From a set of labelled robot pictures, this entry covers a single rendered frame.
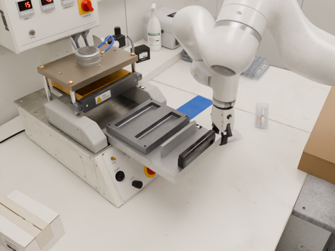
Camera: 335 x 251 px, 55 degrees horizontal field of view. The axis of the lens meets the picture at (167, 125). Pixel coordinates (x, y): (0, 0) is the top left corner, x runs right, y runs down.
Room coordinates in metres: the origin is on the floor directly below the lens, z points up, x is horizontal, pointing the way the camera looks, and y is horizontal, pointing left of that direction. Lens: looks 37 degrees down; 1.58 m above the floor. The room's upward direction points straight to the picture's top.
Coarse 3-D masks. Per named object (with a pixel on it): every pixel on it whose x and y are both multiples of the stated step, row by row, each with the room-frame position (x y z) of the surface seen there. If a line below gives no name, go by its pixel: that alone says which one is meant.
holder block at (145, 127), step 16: (128, 112) 0.83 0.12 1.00; (144, 112) 0.85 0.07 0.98; (160, 112) 0.83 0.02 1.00; (176, 112) 0.83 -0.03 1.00; (112, 128) 0.75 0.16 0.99; (128, 128) 0.75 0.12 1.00; (144, 128) 0.75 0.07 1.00; (160, 128) 0.77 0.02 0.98; (176, 128) 0.76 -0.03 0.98; (144, 144) 0.68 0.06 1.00
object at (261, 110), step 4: (256, 104) 1.21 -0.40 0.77; (260, 104) 1.21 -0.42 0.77; (264, 104) 1.21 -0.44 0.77; (268, 104) 1.21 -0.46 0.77; (256, 108) 1.18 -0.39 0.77; (260, 108) 1.18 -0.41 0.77; (264, 108) 1.18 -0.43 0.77; (256, 112) 1.15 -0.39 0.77; (260, 112) 1.15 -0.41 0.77; (264, 112) 1.15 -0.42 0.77; (256, 116) 1.12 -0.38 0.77; (260, 116) 1.12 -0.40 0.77; (264, 116) 1.12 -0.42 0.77; (256, 120) 1.09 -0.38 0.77; (260, 120) 1.09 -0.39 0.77; (264, 120) 1.09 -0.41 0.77; (256, 124) 1.07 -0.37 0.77; (260, 124) 1.07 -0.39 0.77; (264, 124) 1.07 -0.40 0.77
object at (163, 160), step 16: (192, 128) 0.75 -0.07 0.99; (112, 144) 0.74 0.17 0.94; (128, 144) 0.70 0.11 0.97; (160, 144) 0.70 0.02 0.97; (176, 144) 0.69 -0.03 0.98; (208, 144) 0.71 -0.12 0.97; (144, 160) 0.65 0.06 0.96; (160, 160) 0.64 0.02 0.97; (176, 160) 0.64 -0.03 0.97; (192, 160) 0.64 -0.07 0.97; (176, 176) 0.58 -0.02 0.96
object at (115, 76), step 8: (120, 72) 0.98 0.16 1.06; (128, 72) 0.98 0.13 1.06; (104, 80) 0.92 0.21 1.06; (112, 80) 0.92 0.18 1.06; (56, 88) 0.92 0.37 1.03; (64, 88) 0.88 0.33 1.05; (80, 88) 0.87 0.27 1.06; (88, 88) 0.87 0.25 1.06; (96, 88) 0.87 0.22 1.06; (80, 96) 0.83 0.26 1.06
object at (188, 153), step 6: (210, 132) 0.71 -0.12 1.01; (204, 138) 0.68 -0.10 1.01; (210, 138) 0.70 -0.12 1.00; (192, 144) 0.66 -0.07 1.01; (198, 144) 0.66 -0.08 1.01; (204, 144) 0.68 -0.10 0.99; (186, 150) 0.63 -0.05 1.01; (192, 150) 0.64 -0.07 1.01; (198, 150) 0.66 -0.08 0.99; (180, 156) 0.61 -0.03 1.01; (186, 156) 0.62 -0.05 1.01; (180, 162) 0.61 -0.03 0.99
